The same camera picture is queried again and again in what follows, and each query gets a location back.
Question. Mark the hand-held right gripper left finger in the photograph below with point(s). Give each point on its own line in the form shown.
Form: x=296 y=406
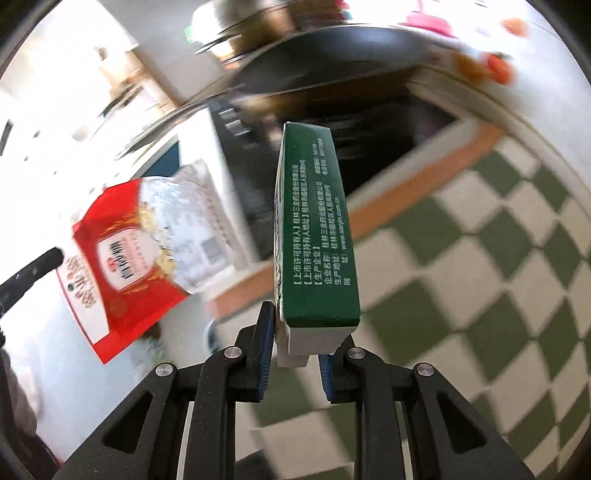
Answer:
x=268 y=355

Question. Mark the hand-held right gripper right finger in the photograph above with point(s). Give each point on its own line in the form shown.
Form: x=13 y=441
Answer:
x=325 y=378

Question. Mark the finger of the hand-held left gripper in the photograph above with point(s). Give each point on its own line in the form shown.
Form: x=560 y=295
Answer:
x=32 y=274

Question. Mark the red and clear food bag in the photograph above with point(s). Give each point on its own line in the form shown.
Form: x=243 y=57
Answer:
x=124 y=272

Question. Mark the green white medicine box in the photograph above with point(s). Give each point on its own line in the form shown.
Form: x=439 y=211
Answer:
x=318 y=230

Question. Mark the blue counter cabinet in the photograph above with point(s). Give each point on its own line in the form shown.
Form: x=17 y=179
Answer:
x=161 y=161

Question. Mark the green checkered tablecloth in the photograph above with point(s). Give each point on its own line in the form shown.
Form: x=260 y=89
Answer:
x=485 y=286

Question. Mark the black gas stove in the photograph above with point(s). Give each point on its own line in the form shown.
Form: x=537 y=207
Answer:
x=369 y=152

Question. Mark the black wok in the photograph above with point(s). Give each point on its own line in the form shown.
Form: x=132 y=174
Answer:
x=323 y=55

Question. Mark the steel steamer pot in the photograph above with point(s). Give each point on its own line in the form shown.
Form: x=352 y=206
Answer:
x=235 y=23

